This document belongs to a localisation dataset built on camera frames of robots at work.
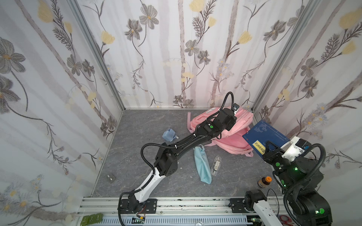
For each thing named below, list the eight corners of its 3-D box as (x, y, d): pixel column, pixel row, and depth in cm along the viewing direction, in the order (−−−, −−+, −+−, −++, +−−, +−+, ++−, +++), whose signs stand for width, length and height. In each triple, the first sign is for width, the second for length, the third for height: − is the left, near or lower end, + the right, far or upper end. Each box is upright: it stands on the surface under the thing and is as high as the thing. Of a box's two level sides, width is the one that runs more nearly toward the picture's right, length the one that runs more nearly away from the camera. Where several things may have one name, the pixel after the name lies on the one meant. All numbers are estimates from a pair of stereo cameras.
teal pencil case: (200, 185, 83) (201, 181, 76) (193, 152, 97) (194, 146, 90) (212, 183, 84) (214, 179, 77) (203, 151, 98) (205, 144, 91)
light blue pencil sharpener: (166, 143, 101) (165, 138, 96) (162, 136, 105) (161, 131, 100) (176, 138, 104) (176, 133, 98) (172, 132, 108) (171, 127, 102)
